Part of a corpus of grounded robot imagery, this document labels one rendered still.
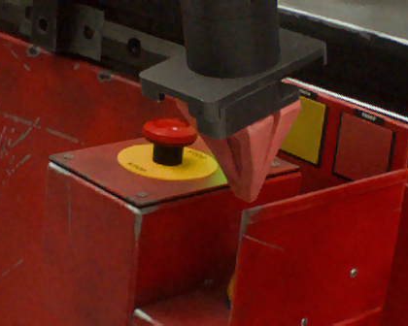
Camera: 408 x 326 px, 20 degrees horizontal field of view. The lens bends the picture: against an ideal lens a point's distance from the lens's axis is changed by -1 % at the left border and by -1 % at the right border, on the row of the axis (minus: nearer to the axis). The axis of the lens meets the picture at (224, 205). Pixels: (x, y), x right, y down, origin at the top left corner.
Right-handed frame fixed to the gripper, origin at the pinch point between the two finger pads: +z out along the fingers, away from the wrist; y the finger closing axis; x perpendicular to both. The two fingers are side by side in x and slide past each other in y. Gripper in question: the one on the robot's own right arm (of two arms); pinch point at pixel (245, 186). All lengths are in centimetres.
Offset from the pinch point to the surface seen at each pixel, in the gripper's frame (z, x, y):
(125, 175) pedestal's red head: 1.4, 9.4, -2.4
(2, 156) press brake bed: 20, 50, 11
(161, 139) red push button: -0.2, 9.0, 0.8
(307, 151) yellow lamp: 3.2, 3.9, 10.0
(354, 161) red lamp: 2.6, -0.5, 10.2
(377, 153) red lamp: 1.4, -2.4, 10.4
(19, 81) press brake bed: 11, 47, 14
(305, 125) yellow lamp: 1.4, 4.4, 10.5
